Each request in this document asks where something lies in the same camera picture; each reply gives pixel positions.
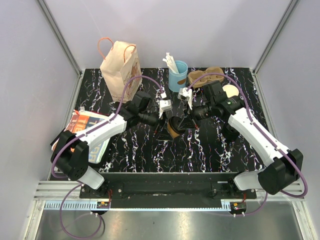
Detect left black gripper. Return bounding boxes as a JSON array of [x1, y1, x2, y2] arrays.
[[138, 108, 174, 141]]

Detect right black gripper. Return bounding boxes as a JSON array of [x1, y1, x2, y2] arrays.
[[178, 99, 215, 130]]

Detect single brown paper cup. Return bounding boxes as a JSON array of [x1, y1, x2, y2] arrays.
[[167, 116, 181, 139]]

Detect single black cup lid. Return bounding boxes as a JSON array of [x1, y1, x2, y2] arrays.
[[168, 116, 185, 134]]

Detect printed kraft paper bag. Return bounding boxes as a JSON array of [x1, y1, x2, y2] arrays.
[[97, 41, 142, 103]]

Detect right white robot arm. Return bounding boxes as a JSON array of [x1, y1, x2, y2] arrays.
[[173, 81, 308, 199]]

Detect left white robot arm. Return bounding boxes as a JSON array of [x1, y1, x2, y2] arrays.
[[51, 91, 172, 198]]

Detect stacked paper coffee cups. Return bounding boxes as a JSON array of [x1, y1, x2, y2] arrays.
[[222, 84, 240, 98]]

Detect black marble pattern mat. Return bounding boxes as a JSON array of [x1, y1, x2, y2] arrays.
[[74, 67, 268, 173]]

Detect stacked black cup lids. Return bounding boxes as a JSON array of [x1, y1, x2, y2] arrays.
[[221, 123, 240, 141]]

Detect blue cylindrical stirrer holder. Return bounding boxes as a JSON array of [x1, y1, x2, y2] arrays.
[[168, 60, 188, 93]]

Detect bottom pulp cup carrier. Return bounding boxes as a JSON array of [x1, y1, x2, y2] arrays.
[[188, 66, 225, 89]]

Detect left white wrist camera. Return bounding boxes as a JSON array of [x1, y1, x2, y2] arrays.
[[158, 92, 172, 119]]

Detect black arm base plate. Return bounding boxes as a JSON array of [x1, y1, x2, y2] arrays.
[[79, 172, 257, 200]]

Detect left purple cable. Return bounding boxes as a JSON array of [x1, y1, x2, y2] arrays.
[[50, 74, 168, 238]]

